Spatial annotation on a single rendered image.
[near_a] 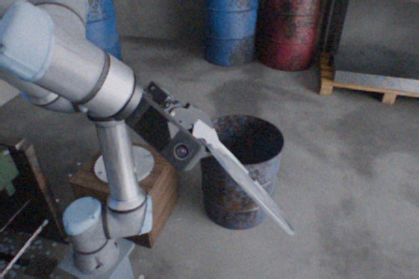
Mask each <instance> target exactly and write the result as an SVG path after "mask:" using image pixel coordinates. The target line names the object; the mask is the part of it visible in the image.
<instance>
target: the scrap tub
mask: <svg viewBox="0 0 419 279"><path fill-rule="evenodd" d="M210 122H211V123H212V125H213V127H214V129H215V132H216V134H217V138H218V140H219V141H220V143H221V144H222V145H223V146H224V147H226V149H227V150H228V152H230V154H232V155H233V156H234V157H235V158H236V159H237V160H238V161H239V163H240V164H241V165H242V166H243V167H244V168H245V169H246V170H248V172H249V173H248V176H250V178H251V179H252V180H253V181H254V182H255V181H257V182H258V184H260V185H261V186H262V187H263V189H264V190H265V191H266V192H267V194H268V195H269V196H270V197H272V196H273V193H274V185H275V182H276V177H277V175H278V172H279V170H280V162H281V155H282V149H283V147H284V136H283V134H282V132H281V130H280V129H279V128H278V127H277V126H275V125H274V124H273V123H270V122H269V121H267V120H265V119H261V118H259V117H256V116H251V115H247V114H230V115H225V116H220V117H218V118H216V119H213V120H212V121H210ZM199 165H200V168H201V169H202V191H203V196H204V209H205V211H206V213H207V215H208V217H209V219H210V220H211V221H213V222H214V223H215V224H217V225H219V226H220V227H222V228H227V229H234V230H244V229H250V228H253V227H256V226H258V225H260V223H262V222H263V221H264V220H265V218H266V217H267V215H266V214H265V212H263V210H261V209H260V208H259V207H258V205H257V204H256V203H255V202H254V201H253V200H252V199H251V198H250V197H249V196H248V194H247V193H246V192H245V191H243V189H241V186H239V184H237V183H236V181H235V179H234V178H233V177H232V176H230V174H229V173H228V172H227V171H226V169H224V167H223V166H222V165H221V164H220V162H219V161H218V160H217V158H215V156H214V155H212V156H206V157H204V158H200V160H199Z"/></svg>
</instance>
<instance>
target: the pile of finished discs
mask: <svg viewBox="0 0 419 279"><path fill-rule="evenodd" d="M133 154H134V158H135V165H136V169H137V179H138V181H141V180H143V179H144V178H146V177H147V176H148V175H149V174H150V171H152V169H153V156H152V155H151V154H150V152H149V151H147V150H146V149H144V148H143V147H138V146H134V145H133ZM94 170H95V175H96V176H97V178H98V179H99V180H100V181H102V182H103V183H104V184H108V178H107V175H106V170H105V167H104V160H103V157H102V155H101V156H100V157H99V158H98V160H97V162H95V166H94Z"/></svg>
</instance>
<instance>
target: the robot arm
mask: <svg viewBox="0 0 419 279"><path fill-rule="evenodd" d="M87 15H88V2H87V0H0V79H1V80H3V81H5V82H6V83H8V84H11V86H14V88H17V89H18V90H20V93H21V95H22V97H23V98H24V99H25V100H27V101H28V102H30V103H31V104H34V105H35V106H39V107H40V108H43V109H45V110H52V111H58V112H61V113H79V112H86V113H87V119H88V120H89V121H90V122H92V123H94V124H95V128H96V132H97V137H98V140H99V146H100V149H101V155H102V157H103V160H104V167H105V170H106V175H107V178H108V187H109V190H110V195H109V196H108V199H107V202H99V201H98V200H97V199H96V198H81V199H77V200H76V201H74V202H73V203H71V205H69V207H67V209H65V212H64V215H63V223H64V225H65V232H66V233H67V235H68V237H69V239H70V241H71V243H72V245H73V251H74V253H73V261H74V265H75V266H76V267H77V269H78V270H79V271H80V272H82V273H84V274H86V275H95V274H100V273H102V272H105V271H107V270H108V269H109V268H111V267H112V266H113V265H114V263H115V262H116V261H117V258H118V257H119V252H120V250H119V246H118V243H117V241H116V238H123V237H126V236H134V235H140V234H142V233H146V232H149V231H150V230H151V228H152V200H151V197H150V195H146V193H145V192H144V190H143V189H142V188H139V184H138V179H137V169H136V165H135V158H134V154H133V145H132V142H131V139H130V130H129V127H130V128H132V129H133V130H134V131H135V132H136V133H137V134H138V135H139V136H140V137H141V138H142V139H144V140H145V141H146V142H147V143H149V144H150V145H151V147H152V148H153V149H154V150H155V151H156V152H157V153H159V154H160V155H161V156H162V157H163V158H165V159H166V160H167V161H168V162H169V163H171V165H173V167H175V168H176V169H177V170H178V171H188V170H191V169H192V168H193V167H194V166H195V164H196V163H197V161H198V160H199V158H204V157H206V156H212V155H213V154H212V153H211V151H210V150H209V148H207V147H205V146H204V144H203V143H202V142H201V141H199V140H198V139H203V140H204V141H205V142H206V143H209V144H210V145H212V147H213V148H214V149H216V150H217V149H219V148H220V145H219V141H218V138H217V134H216V132H215V129H214V127H213V125H212V123H211V122H210V119H209V116H207V114H206V113H205V112H203V111H202V110H201V109H200V108H198V107H197V106H192V105H191V104H190V103H189V102H188V103H186V106H183V105H182V104H181V103H180V101H179V100H178V99H177V98H176V97H175V96H173V95H172V94H171V93H169V92H168V91H166V90H165V89H164V88H162V87H161V86H158V84H156V83H154V82H152V81H151V82H150V84H149V85H148V87H147V88H146V89H143V80H142V78H140V76H138V75H137V74H136V73H134V72H133V70H132V69H131V68H130V67H129V66H126V65H125V64H124V63H122V62H120V61H119V60H117V59H116V58H114V57H113V56H111V55H110V54H109V53H107V52H105V51H103V50H101V49H100V48H98V47H97V46H95V45H94V44H93V43H92V42H90V41H89V40H87V39H86V27H87ZM153 86H154V87H155V88H154V89H152V87H153ZM174 99H175V100H176V101H174ZM187 129H188V130H189V131H187Z"/></svg>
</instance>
